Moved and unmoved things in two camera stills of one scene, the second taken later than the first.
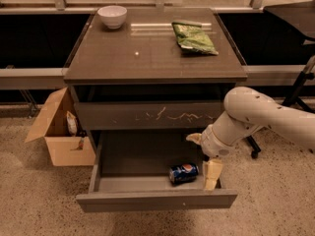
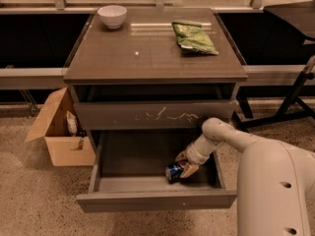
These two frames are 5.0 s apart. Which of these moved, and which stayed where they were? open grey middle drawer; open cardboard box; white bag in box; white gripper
Moved: white gripper
Stayed: white bag in box; open cardboard box; open grey middle drawer
